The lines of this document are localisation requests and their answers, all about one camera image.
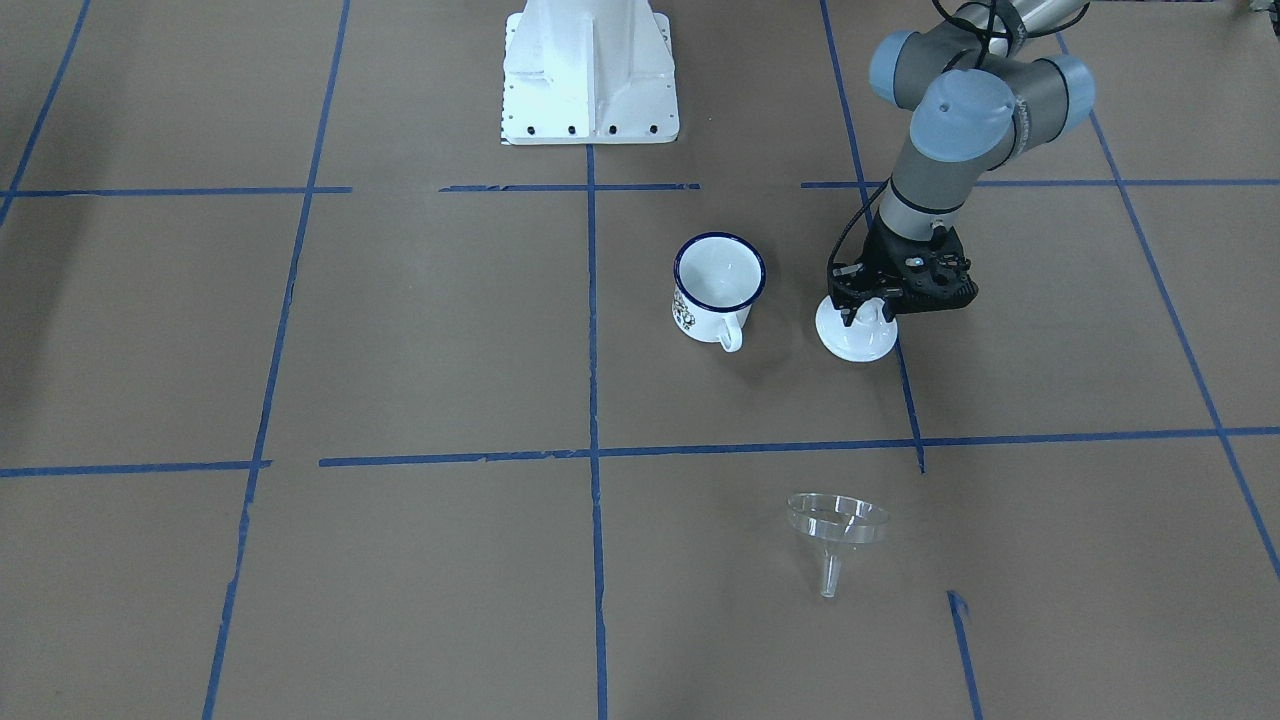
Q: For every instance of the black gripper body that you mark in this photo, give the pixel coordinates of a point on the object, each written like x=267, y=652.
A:
x=878, y=260

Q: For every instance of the white ceramic lid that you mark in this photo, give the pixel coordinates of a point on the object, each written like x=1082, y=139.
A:
x=867, y=340

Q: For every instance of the clear glass funnel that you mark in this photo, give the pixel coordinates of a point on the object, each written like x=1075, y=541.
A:
x=835, y=526

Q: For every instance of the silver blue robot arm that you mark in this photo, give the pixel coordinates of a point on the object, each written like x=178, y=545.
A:
x=974, y=107

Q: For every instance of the white enamel mug blue rim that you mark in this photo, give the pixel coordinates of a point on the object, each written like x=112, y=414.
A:
x=718, y=278

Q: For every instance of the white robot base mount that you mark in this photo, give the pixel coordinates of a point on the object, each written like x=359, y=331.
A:
x=588, y=72

